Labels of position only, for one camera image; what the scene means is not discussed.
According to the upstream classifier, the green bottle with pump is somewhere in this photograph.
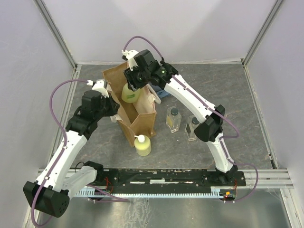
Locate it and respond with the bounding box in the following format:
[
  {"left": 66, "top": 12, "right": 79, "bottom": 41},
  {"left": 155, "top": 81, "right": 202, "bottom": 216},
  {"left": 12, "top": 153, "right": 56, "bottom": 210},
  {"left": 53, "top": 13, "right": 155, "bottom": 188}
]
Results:
[{"left": 121, "top": 83, "right": 141, "bottom": 103}]

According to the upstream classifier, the brown canvas bag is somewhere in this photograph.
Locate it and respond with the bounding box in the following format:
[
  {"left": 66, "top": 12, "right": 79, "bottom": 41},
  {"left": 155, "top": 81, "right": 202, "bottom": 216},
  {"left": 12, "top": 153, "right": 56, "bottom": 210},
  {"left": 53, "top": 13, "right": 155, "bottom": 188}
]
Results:
[{"left": 102, "top": 63, "right": 156, "bottom": 147}]

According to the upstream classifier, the clear bottle yellow label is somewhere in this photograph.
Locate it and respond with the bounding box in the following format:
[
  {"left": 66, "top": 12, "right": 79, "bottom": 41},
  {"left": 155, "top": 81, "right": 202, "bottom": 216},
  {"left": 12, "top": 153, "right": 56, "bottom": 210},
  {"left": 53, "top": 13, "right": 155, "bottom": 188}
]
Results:
[{"left": 166, "top": 106, "right": 181, "bottom": 133}]

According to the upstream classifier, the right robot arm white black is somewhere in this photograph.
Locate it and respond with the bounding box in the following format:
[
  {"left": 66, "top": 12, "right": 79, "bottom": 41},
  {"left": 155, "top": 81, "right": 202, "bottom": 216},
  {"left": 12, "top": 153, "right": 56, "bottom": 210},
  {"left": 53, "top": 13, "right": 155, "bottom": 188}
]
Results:
[{"left": 122, "top": 49, "right": 238, "bottom": 186}]

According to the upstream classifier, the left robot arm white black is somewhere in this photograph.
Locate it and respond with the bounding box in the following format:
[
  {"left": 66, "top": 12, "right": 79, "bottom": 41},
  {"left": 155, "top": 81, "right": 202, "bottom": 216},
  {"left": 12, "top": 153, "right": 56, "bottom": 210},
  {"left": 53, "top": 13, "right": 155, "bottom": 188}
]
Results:
[{"left": 23, "top": 90, "right": 120, "bottom": 218}]

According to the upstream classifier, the light blue folded cloth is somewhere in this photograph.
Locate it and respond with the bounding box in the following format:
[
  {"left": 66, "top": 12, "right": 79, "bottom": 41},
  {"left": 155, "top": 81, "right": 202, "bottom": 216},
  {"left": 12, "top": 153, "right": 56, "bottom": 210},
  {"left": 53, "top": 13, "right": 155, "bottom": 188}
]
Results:
[{"left": 152, "top": 85, "right": 171, "bottom": 99}]

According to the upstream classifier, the yellow bottle white cap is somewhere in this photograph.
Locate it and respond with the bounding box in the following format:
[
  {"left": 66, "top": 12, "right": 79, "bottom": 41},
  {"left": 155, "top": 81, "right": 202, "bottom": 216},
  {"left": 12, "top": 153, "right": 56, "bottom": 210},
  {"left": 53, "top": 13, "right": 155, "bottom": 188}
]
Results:
[{"left": 134, "top": 134, "right": 151, "bottom": 156}]

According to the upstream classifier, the clear bottle black label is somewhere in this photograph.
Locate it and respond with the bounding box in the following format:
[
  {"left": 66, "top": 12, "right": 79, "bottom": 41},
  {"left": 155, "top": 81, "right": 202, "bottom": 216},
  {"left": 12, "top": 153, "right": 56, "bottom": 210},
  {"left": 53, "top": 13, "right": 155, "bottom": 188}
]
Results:
[{"left": 185, "top": 115, "right": 199, "bottom": 142}]

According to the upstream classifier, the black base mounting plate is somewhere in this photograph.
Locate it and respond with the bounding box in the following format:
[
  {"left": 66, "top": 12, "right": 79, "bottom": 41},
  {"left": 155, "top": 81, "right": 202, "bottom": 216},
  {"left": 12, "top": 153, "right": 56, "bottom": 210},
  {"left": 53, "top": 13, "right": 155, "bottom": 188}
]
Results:
[{"left": 93, "top": 168, "right": 246, "bottom": 195}]

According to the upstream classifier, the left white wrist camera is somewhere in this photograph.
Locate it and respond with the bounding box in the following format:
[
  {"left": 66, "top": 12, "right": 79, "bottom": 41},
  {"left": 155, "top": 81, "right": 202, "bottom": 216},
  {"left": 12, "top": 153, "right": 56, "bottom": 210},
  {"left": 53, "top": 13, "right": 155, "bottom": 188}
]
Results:
[{"left": 86, "top": 79, "right": 112, "bottom": 97}]

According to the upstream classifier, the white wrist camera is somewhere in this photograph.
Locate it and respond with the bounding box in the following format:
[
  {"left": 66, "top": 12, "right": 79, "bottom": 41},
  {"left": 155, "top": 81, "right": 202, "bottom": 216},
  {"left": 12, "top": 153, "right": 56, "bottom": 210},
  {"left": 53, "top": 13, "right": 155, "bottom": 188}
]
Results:
[
  {"left": 86, "top": 79, "right": 112, "bottom": 97},
  {"left": 122, "top": 50, "right": 139, "bottom": 71}
]

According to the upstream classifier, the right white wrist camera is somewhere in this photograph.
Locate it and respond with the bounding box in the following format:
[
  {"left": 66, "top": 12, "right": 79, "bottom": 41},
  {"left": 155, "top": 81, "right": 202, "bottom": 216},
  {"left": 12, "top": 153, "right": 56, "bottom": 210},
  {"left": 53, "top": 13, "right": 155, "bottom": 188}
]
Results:
[{"left": 122, "top": 50, "right": 139, "bottom": 71}]

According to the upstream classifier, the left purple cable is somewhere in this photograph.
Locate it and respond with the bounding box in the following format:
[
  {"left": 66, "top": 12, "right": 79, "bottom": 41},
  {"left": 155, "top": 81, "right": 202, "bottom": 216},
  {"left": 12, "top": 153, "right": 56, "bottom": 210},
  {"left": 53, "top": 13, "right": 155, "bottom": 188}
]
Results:
[{"left": 30, "top": 79, "right": 130, "bottom": 226}]

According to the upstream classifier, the white slotted cable duct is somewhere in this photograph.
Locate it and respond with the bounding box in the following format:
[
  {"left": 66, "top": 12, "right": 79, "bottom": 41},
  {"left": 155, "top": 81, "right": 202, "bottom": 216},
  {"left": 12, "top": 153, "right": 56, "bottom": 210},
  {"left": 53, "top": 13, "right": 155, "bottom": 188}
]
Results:
[{"left": 71, "top": 187, "right": 236, "bottom": 198}]

